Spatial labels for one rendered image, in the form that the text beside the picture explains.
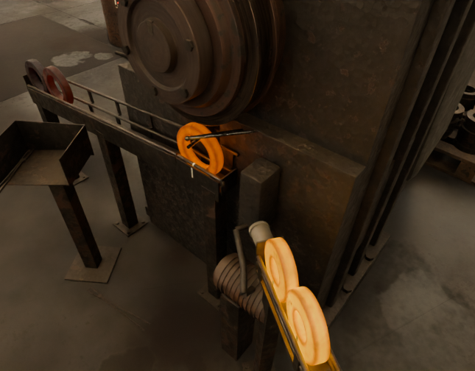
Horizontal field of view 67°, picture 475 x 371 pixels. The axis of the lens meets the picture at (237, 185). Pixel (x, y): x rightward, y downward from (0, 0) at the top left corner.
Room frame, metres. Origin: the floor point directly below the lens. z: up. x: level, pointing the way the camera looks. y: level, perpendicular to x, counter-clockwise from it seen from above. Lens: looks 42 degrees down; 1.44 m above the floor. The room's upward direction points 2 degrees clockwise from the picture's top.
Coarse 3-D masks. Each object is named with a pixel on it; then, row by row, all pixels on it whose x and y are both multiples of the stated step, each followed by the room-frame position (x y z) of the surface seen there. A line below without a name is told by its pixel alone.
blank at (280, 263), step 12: (276, 240) 0.55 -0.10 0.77; (264, 252) 0.57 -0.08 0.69; (276, 252) 0.51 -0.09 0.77; (288, 252) 0.50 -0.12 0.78; (276, 264) 0.50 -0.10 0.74; (288, 264) 0.48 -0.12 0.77; (276, 276) 0.51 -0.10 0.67; (288, 276) 0.45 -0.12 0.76; (276, 288) 0.48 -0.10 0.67; (288, 288) 0.44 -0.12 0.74
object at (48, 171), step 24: (0, 144) 0.99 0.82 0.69; (24, 144) 1.10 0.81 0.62; (48, 144) 1.10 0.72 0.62; (72, 144) 0.98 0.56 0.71; (0, 168) 0.95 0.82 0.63; (24, 168) 0.99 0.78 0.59; (48, 168) 0.99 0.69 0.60; (72, 168) 0.94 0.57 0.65; (72, 192) 1.00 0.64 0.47; (72, 216) 0.97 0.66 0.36; (72, 264) 0.98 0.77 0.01; (96, 264) 0.97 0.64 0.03
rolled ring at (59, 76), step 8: (48, 72) 1.49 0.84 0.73; (56, 72) 1.46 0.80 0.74; (48, 80) 1.52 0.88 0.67; (56, 80) 1.45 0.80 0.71; (64, 80) 1.45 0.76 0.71; (48, 88) 1.53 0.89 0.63; (56, 88) 1.53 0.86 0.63; (64, 88) 1.43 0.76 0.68; (56, 96) 1.49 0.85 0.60; (64, 96) 1.43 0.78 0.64; (72, 96) 1.44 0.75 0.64
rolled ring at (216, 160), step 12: (180, 132) 0.95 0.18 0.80; (192, 132) 0.91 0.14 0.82; (204, 132) 0.89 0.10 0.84; (180, 144) 0.95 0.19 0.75; (204, 144) 0.88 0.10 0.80; (216, 144) 0.87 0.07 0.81; (192, 156) 0.94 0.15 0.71; (216, 156) 0.85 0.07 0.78; (204, 168) 0.89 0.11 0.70; (216, 168) 0.85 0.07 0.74
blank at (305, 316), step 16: (304, 288) 0.41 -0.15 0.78; (288, 304) 0.41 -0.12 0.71; (304, 304) 0.37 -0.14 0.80; (288, 320) 0.40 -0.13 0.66; (304, 320) 0.35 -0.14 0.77; (320, 320) 0.34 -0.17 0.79; (304, 336) 0.35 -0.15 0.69; (320, 336) 0.31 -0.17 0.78; (304, 352) 0.32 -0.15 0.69; (320, 352) 0.29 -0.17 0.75
